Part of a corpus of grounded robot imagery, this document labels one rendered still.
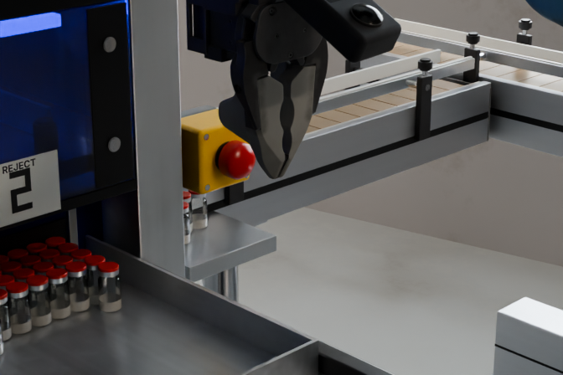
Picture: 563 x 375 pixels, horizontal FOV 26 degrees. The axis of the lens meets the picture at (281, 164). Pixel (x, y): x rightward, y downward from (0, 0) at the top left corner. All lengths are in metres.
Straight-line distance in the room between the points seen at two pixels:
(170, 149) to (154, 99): 0.06
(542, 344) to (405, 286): 1.44
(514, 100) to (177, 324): 0.81
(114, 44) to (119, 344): 0.28
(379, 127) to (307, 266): 1.85
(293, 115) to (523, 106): 0.91
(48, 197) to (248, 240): 0.30
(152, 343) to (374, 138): 0.60
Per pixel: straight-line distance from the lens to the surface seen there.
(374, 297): 3.30
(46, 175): 1.16
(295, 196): 1.56
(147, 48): 1.20
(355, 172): 1.64
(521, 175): 3.52
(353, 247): 3.61
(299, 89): 0.95
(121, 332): 1.18
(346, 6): 0.88
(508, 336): 2.00
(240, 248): 1.36
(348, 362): 1.08
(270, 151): 0.94
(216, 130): 1.28
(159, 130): 1.24
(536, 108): 1.82
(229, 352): 1.13
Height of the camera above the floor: 1.41
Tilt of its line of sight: 19 degrees down
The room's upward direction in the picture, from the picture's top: straight up
